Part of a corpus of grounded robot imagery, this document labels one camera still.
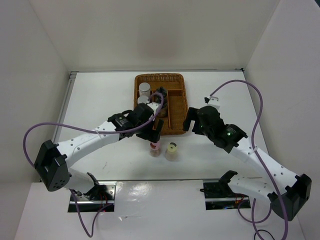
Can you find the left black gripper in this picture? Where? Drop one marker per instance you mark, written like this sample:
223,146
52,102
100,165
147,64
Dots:
152,135

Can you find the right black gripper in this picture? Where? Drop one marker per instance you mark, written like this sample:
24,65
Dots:
192,114

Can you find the black-lid bottle brown contents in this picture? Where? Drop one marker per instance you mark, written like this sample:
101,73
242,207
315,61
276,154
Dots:
164,111

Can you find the pink-lid spice bottle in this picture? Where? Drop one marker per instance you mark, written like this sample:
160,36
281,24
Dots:
155,149

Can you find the yellow-lid spice bottle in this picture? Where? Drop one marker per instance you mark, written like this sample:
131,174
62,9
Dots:
171,152

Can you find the silver-lid bottle blue label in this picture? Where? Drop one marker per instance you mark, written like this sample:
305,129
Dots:
143,100
144,89

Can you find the black grinder bottle light contents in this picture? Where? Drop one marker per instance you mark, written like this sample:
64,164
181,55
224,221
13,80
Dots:
161,90

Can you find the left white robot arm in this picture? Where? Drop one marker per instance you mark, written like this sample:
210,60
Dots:
55,160

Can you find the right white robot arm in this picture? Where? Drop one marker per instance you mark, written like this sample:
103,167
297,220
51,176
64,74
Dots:
285,191

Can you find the brown wicker divided basket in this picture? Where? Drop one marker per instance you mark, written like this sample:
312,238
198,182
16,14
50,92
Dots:
177,105

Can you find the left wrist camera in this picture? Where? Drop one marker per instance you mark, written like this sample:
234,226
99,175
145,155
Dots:
155,102

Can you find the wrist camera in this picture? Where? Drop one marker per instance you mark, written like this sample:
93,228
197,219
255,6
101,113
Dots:
212,101
155,102

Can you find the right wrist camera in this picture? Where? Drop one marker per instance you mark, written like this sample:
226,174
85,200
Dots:
212,101

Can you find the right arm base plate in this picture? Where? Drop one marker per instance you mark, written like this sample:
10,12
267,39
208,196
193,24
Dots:
215,199

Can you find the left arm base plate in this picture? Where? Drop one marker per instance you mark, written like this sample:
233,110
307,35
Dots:
104,200

